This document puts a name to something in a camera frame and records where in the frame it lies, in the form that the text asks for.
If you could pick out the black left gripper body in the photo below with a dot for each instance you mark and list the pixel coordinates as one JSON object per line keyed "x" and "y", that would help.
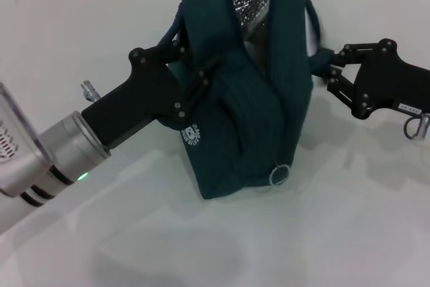
{"x": 144, "y": 99}

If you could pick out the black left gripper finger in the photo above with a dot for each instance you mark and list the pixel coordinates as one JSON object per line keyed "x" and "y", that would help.
{"x": 164, "y": 51}
{"x": 195, "y": 93}

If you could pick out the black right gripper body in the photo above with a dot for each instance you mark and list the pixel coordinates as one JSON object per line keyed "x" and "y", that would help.
{"x": 393, "y": 82}

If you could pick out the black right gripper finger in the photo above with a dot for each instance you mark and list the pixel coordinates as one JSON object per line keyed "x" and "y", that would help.
{"x": 352, "y": 54}
{"x": 346, "y": 92}

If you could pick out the dark blue insulated lunch bag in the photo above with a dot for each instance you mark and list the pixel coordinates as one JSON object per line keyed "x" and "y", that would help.
{"x": 255, "y": 115}

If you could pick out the silver left gripper connector stub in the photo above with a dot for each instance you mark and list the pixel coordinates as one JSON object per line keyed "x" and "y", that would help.
{"x": 89, "y": 88}

